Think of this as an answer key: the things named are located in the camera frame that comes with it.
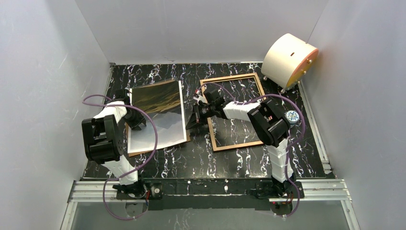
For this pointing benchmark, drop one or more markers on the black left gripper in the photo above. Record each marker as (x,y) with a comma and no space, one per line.
(137,117)

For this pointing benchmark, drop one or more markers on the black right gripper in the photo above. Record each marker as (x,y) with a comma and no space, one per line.
(199,111)

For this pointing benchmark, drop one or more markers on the landscape photo print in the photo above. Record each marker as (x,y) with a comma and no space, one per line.
(158,117)

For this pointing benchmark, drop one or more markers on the wooden picture frame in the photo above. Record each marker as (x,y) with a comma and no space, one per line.
(209,120)

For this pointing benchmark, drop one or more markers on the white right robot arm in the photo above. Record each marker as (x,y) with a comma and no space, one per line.
(269,123)

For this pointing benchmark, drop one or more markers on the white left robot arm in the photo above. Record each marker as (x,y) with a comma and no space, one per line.
(104,137)

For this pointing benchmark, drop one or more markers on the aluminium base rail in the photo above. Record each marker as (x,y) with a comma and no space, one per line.
(245,193)

